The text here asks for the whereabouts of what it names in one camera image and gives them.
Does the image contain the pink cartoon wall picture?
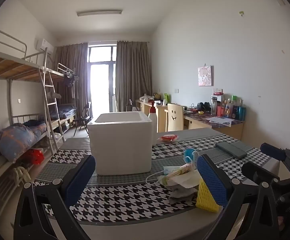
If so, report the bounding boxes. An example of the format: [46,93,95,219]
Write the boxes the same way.
[198,65,213,87]

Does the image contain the grey curtain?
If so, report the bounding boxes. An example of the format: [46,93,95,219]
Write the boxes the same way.
[54,42,89,128]
[115,41,152,112]

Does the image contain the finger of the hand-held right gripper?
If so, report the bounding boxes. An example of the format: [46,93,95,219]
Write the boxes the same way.
[241,161,281,184]
[260,142,288,162]

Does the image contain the blue patterned quilt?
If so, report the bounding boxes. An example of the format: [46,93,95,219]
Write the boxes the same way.
[0,123,47,162]

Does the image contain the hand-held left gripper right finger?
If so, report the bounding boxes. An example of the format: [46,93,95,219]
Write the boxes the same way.
[196,154,279,240]

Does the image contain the metal bed ladder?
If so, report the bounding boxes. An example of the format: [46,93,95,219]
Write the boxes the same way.
[38,47,66,154]

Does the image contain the wooden chair with smiley face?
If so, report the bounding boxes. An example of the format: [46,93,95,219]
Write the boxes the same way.
[167,103,185,132]

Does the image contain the beige printed wrapper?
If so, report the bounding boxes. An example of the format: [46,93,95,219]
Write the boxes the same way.
[157,164,196,187]

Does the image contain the wooden desk with patterned top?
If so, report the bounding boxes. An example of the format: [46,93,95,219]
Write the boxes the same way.
[184,109,244,141]

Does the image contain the white air conditioner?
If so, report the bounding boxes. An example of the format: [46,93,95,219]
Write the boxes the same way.
[36,38,54,55]

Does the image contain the dark blue bedding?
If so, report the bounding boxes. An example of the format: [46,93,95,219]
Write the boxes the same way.
[57,105,77,121]

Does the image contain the dark grey case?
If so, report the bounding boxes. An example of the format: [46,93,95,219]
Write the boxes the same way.
[215,141,254,160]

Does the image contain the red plastic bag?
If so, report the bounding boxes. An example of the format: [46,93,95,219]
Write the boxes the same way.
[22,149,45,165]

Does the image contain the dark hanging clothes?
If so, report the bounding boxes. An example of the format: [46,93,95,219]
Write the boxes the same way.
[62,73,79,88]

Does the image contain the printed paper sheet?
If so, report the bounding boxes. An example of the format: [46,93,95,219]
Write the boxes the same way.
[208,116,235,127]

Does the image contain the white foam box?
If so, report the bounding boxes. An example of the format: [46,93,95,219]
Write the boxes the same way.
[87,112,153,175]

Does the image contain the white pump bottle red cap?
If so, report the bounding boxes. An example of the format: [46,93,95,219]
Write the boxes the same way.
[148,106,158,141]

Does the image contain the light wooden desk with drawers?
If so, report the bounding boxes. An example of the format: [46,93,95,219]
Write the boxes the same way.
[136,99,168,133]

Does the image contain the glass balcony door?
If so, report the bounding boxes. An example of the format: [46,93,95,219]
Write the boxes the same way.
[88,45,117,113]

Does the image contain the metal bunk bed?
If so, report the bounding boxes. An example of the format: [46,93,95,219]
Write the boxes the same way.
[0,25,49,188]
[43,62,78,137]

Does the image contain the yellow foam net sleeve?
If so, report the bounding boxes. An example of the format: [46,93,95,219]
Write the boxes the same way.
[195,179,222,213]

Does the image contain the red snack packet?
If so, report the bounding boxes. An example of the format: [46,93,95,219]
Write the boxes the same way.
[157,134,179,143]

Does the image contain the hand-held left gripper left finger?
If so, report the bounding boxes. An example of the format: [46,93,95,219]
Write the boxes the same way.
[14,154,96,240]

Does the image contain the beige cloth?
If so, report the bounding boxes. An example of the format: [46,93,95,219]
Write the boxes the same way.
[12,166,32,187]

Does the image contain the ceiling lamp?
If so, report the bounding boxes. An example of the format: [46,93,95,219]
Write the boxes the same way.
[76,9,123,17]

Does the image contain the row of bottles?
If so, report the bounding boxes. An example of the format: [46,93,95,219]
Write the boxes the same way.
[210,94,247,121]

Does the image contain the black folding chair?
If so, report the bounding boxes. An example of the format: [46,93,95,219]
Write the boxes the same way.
[72,102,92,137]

